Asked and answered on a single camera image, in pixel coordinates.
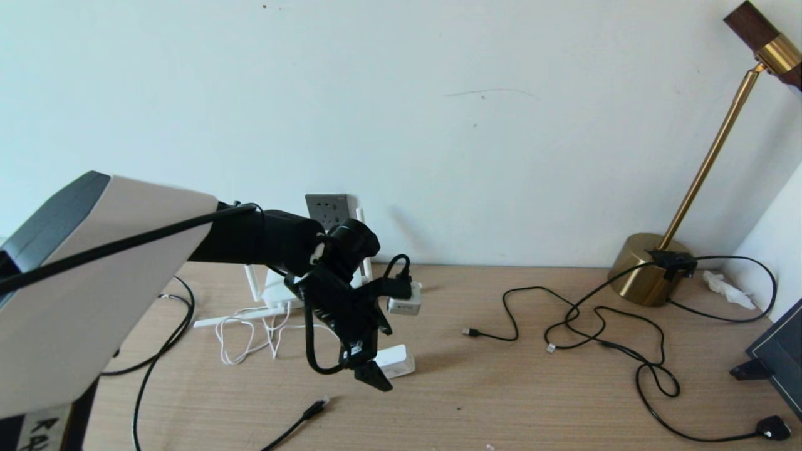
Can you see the brass desk lamp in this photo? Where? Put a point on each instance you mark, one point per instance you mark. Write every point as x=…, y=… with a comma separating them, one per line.
x=639, y=275

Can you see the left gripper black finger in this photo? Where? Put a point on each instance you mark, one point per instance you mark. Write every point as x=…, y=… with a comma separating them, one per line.
x=374, y=376

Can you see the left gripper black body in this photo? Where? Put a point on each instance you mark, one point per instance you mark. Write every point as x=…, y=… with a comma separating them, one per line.
x=344, y=319

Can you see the black clip on lamp base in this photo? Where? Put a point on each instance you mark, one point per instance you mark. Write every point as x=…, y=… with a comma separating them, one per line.
x=673, y=260

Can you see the black clip stand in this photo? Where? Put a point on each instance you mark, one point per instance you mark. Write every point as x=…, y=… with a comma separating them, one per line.
x=749, y=371

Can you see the white power adapter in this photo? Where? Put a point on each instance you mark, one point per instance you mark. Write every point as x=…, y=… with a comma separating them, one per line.
x=398, y=360

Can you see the crumpled white tissue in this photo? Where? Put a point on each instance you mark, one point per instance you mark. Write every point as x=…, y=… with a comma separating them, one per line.
x=727, y=289

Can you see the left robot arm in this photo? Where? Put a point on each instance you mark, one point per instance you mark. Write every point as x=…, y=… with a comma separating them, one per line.
x=75, y=326

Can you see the grey wall socket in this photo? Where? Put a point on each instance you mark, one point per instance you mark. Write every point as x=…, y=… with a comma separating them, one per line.
x=326, y=210

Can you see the white router with antennas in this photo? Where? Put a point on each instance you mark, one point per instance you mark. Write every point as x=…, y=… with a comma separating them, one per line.
x=276, y=294

